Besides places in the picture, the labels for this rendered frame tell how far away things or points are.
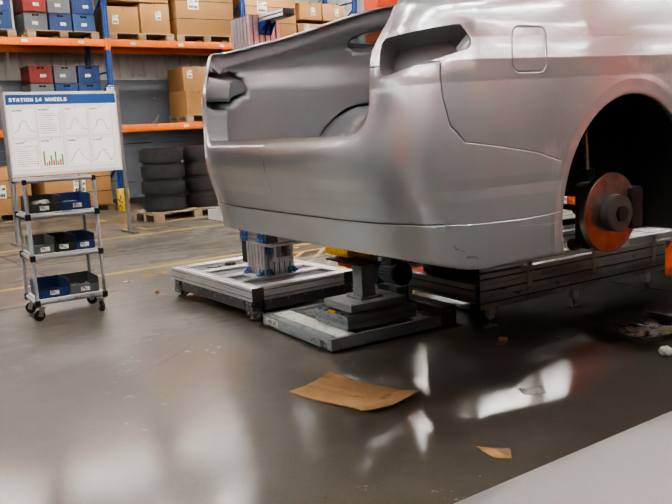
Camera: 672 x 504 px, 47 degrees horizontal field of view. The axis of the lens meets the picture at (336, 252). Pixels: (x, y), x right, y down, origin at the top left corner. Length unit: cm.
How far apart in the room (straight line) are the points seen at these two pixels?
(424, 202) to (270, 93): 175
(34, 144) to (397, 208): 806
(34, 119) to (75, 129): 51
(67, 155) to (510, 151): 826
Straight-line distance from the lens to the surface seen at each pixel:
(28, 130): 1029
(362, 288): 458
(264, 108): 408
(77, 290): 588
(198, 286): 578
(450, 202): 254
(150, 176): 1183
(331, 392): 369
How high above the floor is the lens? 123
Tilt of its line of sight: 9 degrees down
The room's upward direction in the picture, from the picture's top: 3 degrees counter-clockwise
